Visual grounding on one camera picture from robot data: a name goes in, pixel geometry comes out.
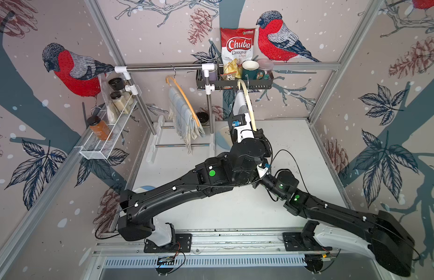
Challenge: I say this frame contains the cream plastic clothes hanger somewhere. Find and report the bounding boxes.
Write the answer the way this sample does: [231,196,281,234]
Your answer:
[238,79,257,131]

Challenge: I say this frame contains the blue cream plaid scarf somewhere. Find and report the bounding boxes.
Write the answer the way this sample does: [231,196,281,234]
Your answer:
[169,87,205,154]

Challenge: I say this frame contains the wooden clothes hanger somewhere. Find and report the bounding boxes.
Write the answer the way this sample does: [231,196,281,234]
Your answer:
[166,64,201,127]

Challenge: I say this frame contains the black grey checkered scarf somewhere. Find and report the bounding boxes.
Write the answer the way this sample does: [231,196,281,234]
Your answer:
[230,90,250,116]

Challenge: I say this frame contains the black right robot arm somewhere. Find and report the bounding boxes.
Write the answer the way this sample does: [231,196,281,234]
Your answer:
[257,168,414,277]

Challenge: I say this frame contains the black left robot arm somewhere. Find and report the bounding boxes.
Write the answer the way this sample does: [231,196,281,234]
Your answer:
[117,129,272,242]

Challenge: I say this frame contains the blue beige ceramic plate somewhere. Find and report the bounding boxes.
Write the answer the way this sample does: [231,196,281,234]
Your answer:
[215,126,233,151]

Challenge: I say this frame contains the beige dark ceramic bowl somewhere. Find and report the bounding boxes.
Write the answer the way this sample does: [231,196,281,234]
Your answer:
[196,112,210,127]

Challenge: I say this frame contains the small snack packet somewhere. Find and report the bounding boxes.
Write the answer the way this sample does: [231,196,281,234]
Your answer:
[221,72,238,81]

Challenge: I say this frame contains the dark green mug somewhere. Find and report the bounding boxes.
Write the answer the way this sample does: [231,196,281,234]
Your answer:
[242,60,264,81]

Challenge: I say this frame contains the pink lidded jar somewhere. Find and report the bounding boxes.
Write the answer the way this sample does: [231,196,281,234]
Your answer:
[257,58,274,80]

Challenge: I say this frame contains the purple cup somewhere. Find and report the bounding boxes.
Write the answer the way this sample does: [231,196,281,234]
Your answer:
[208,64,218,81]

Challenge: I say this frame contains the red Chuba chips bag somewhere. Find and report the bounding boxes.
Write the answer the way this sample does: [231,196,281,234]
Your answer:
[220,28,256,74]

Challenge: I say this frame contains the blue white striped plate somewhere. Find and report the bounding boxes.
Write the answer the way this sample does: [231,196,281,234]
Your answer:
[132,185,155,193]

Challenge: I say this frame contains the white metal clothes rack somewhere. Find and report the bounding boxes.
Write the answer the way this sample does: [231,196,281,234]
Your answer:
[114,63,218,158]

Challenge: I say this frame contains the black lid spice jar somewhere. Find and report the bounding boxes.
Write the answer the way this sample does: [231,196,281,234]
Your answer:
[108,78,129,99]
[110,91,130,114]

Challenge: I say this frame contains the orange spice bottle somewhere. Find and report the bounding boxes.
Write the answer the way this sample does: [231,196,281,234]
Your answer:
[87,116,111,141]

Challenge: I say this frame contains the clear plastic bag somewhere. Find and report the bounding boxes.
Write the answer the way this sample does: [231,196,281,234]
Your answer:
[98,74,121,124]

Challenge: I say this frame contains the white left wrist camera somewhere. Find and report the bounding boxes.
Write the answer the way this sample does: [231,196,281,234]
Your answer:
[228,114,252,133]

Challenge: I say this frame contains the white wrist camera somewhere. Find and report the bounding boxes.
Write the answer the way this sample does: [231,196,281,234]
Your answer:
[228,114,252,133]
[257,163,271,179]

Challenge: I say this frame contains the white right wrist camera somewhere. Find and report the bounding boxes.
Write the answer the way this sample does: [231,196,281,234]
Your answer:
[257,163,271,179]

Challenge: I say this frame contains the black wall shelf tray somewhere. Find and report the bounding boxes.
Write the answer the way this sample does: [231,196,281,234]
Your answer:
[196,70,274,91]

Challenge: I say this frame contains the white wire wall basket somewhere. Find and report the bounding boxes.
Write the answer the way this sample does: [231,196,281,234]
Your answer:
[78,99,139,161]

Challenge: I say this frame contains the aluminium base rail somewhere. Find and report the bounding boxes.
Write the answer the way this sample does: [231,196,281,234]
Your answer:
[85,225,375,279]

